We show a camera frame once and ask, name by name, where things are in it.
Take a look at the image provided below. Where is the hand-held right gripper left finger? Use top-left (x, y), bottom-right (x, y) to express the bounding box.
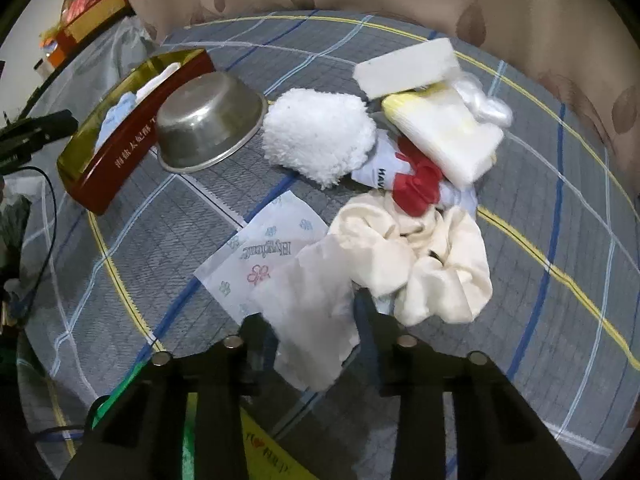
top-left (60, 314), bottom-right (280, 480)

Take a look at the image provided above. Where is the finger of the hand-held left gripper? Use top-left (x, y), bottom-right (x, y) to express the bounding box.
top-left (0, 110), bottom-right (80, 162)

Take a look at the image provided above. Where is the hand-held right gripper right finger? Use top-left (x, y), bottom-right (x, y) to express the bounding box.
top-left (353, 291), bottom-right (583, 480)

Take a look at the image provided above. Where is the white paper tissue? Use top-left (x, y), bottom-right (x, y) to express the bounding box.
top-left (248, 234), bottom-right (362, 392)

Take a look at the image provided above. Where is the white foam block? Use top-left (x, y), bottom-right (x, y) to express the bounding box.
top-left (352, 37), bottom-right (461, 98)

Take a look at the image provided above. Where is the light blue cloth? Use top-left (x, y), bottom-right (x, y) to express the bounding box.
top-left (95, 91), bottom-right (138, 148)

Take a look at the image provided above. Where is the cream cloth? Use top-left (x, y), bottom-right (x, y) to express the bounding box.
top-left (330, 192), bottom-right (493, 327)

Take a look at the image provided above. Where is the red and gold tin box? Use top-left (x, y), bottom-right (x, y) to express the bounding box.
top-left (56, 48), bottom-right (217, 217)

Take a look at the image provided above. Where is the flower printed tissue packet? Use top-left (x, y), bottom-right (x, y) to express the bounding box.
top-left (194, 190), bottom-right (331, 326)

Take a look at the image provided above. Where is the orange and yellow box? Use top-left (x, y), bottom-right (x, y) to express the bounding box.
top-left (40, 0), bottom-right (135, 57)

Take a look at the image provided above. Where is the red and white scrunchie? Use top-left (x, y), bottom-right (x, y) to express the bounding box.
top-left (350, 129), bottom-right (478, 217)

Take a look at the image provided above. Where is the steel bowl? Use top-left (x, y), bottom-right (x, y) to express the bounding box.
top-left (156, 71), bottom-right (269, 175)

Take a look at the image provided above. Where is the white fluffy cloth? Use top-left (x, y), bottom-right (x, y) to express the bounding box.
top-left (261, 87), bottom-right (378, 190)

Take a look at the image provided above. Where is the grey plaid bed sheet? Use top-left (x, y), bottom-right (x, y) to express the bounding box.
top-left (15, 9), bottom-right (640, 480)

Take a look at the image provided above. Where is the yellow and white sponge cloth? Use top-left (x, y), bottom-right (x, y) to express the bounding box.
top-left (381, 82), bottom-right (505, 186)

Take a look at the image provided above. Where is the clear plastic bag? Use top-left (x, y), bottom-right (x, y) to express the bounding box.
top-left (452, 71), bottom-right (514, 128)

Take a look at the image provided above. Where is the black cable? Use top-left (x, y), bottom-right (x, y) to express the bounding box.
top-left (0, 165), bottom-right (57, 311)

